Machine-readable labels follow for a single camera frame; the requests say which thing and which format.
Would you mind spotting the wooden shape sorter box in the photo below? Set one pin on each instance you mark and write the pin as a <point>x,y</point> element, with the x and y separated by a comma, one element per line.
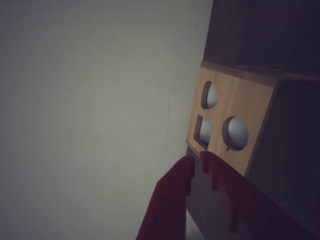
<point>240,100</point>

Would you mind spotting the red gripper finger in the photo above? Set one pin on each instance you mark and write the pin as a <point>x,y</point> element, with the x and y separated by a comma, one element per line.
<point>170,200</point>
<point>250,205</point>

